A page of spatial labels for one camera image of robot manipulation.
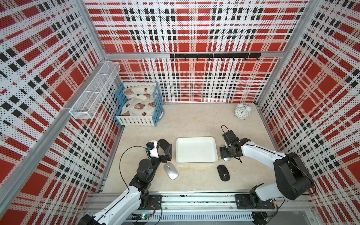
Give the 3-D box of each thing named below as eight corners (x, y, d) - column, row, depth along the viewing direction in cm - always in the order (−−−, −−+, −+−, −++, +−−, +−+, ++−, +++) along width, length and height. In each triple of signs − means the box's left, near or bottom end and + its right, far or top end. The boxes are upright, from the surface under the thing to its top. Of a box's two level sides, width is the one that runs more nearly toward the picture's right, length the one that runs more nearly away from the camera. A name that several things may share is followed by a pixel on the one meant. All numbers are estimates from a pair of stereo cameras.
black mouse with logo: (221, 182, 82) (222, 181, 80) (216, 167, 88) (217, 165, 86) (230, 180, 83) (231, 178, 81) (223, 165, 89) (224, 163, 86)
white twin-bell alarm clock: (235, 120, 111) (239, 110, 102) (233, 112, 116) (237, 102, 107) (247, 120, 111) (252, 110, 102) (245, 112, 116) (249, 102, 107)
